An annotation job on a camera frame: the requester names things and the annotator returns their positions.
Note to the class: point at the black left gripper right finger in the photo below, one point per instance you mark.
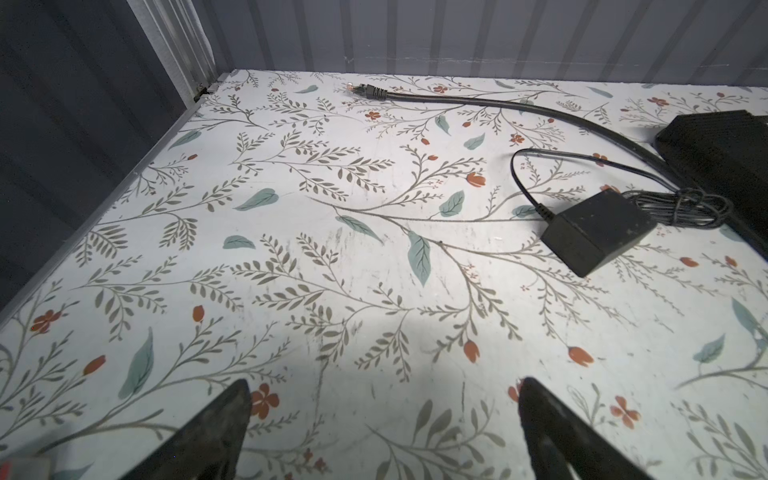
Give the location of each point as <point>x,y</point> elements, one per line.
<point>562,446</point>

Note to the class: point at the black power adapter with cord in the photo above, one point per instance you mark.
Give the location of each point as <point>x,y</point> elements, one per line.
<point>597,230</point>

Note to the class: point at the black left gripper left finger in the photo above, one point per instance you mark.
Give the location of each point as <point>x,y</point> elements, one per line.
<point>208,446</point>

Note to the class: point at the black network switch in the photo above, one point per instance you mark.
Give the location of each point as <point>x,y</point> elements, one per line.
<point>724,153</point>

